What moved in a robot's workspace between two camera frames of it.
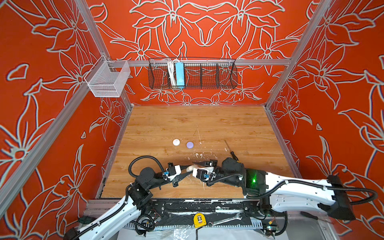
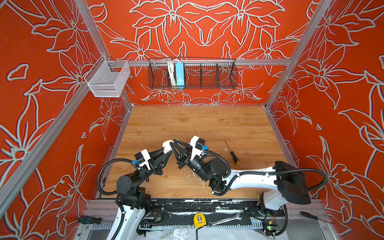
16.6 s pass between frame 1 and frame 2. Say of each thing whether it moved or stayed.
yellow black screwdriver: stayed
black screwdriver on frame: stayed
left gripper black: moved
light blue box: stayed
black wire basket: stayed
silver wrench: stayed
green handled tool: stayed
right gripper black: moved
